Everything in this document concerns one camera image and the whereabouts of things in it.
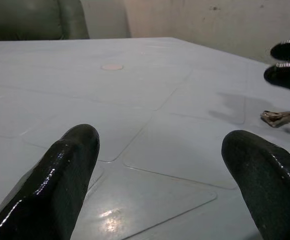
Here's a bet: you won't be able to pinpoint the green leather sofa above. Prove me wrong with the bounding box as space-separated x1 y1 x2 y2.
0 0 90 42

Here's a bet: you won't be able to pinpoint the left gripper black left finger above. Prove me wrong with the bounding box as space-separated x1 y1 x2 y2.
0 124 100 240

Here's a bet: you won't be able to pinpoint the round pink table cap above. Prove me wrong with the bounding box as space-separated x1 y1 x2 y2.
100 63 124 71

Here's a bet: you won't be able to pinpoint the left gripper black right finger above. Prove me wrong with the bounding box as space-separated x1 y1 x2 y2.
221 130 290 240

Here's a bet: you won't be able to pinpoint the silver keys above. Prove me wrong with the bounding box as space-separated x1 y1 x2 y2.
260 109 290 129

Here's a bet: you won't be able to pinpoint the white plastic table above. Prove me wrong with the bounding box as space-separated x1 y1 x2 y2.
0 36 290 240

